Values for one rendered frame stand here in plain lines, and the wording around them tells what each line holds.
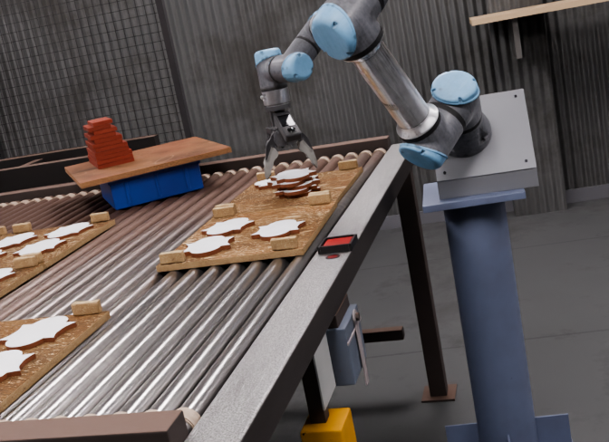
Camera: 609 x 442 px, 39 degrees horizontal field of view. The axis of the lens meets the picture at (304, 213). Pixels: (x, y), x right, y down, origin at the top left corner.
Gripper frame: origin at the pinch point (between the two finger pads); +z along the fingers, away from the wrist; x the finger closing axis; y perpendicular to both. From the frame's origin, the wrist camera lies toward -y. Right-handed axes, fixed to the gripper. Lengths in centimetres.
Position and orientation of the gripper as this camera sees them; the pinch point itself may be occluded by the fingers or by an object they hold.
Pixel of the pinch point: (293, 174)
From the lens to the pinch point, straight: 245.9
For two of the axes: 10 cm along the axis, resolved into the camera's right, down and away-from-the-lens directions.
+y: -2.9, -1.7, 9.4
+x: -9.4, 2.4, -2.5
